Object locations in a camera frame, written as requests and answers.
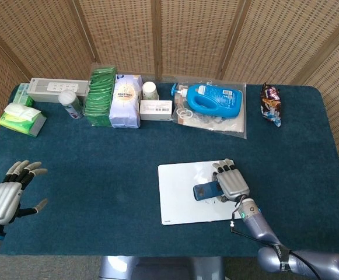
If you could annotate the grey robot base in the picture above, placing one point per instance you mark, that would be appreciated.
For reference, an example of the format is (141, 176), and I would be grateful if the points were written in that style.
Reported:
(157, 269)

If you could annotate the open green tissue pack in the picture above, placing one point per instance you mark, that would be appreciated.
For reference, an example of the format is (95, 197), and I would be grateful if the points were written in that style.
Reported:
(23, 122)

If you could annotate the small white bottle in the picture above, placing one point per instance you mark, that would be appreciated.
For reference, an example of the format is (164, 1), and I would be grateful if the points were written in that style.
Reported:
(150, 91)

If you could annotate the brown snack bag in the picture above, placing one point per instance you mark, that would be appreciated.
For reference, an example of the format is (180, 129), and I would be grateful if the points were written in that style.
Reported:
(269, 105)

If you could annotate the white-capped spray can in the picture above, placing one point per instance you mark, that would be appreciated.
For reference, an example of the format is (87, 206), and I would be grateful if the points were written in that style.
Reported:
(70, 102)

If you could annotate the woven rattan folding screen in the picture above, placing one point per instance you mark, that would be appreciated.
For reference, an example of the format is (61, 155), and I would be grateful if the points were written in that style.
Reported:
(186, 35)

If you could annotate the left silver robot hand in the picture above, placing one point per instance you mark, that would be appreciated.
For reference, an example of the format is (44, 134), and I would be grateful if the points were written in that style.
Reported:
(3, 202)

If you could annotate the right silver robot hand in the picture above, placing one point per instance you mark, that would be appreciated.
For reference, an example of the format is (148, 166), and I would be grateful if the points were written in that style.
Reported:
(233, 185)

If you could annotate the small white barcode box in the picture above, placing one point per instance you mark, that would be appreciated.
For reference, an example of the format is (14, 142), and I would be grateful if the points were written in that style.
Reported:
(154, 111)

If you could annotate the clear box of green sachets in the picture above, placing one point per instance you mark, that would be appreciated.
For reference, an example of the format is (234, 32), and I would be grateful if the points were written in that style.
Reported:
(99, 99)

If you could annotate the blue board eraser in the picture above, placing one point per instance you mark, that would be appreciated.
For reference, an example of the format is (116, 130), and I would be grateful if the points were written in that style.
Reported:
(205, 191)

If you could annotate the pale green tissue pack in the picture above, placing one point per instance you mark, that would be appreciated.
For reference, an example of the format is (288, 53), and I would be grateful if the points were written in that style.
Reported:
(21, 94)

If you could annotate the dark teal table mat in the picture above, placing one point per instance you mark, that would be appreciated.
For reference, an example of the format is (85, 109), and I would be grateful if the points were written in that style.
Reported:
(99, 175)

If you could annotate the clear zip plastic bag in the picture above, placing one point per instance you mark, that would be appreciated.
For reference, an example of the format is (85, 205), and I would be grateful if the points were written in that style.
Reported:
(224, 126)

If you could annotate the white drawing board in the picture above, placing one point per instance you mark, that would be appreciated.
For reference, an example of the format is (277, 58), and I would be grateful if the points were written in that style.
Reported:
(181, 192)

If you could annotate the grey power strip box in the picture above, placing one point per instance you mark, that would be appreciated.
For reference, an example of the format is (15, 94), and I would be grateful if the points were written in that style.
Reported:
(43, 91)

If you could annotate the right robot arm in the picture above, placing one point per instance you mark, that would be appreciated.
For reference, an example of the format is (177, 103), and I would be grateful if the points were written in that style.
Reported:
(259, 227)

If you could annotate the blue pump detergent bottle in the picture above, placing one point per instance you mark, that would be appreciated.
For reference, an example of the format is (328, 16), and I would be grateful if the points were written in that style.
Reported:
(216, 102)

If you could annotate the white lavender paper bag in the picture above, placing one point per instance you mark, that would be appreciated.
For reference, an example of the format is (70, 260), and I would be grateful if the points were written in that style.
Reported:
(125, 108)

